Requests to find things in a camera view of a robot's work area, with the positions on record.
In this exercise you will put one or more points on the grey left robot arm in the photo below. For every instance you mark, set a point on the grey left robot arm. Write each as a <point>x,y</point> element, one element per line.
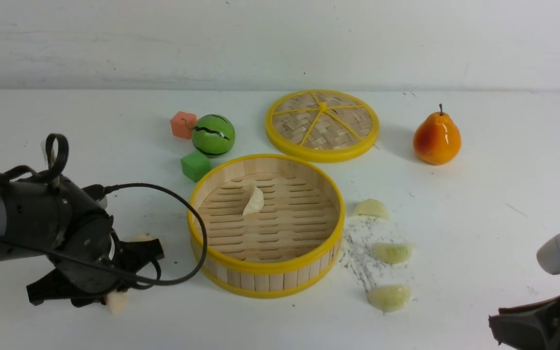
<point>72,220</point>

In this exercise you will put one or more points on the white dumpling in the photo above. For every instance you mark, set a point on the white dumpling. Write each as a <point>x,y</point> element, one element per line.
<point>256,200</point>
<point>116,302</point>
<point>141,237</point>

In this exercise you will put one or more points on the woven bamboo steamer lid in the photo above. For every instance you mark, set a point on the woven bamboo steamer lid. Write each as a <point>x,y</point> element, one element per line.
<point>321,125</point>

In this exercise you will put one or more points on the green toy watermelon ball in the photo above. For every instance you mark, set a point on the green toy watermelon ball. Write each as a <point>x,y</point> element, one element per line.
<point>213,135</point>

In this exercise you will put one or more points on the orange foam cube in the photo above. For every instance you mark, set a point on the orange foam cube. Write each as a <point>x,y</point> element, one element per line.
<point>182,124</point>

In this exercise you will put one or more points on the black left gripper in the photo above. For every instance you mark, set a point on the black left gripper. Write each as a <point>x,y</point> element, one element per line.
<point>90,262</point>

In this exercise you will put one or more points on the pale green dumpling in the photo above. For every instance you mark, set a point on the pale green dumpling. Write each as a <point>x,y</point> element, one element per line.
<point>389,298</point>
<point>370,207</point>
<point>392,253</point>

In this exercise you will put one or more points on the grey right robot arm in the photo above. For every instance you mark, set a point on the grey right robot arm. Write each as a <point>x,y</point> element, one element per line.
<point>548,256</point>

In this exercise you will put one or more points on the green foam cube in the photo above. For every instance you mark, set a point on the green foam cube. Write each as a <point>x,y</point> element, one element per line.
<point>195,165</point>

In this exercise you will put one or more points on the yellow rimmed bamboo steamer tray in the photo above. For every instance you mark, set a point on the yellow rimmed bamboo steamer tray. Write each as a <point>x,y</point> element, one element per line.
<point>291,244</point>

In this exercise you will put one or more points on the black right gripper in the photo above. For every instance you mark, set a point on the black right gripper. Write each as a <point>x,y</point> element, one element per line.
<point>529,327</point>

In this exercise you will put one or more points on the orange yellow toy pear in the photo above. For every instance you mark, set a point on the orange yellow toy pear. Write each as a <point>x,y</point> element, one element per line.
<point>437,140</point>

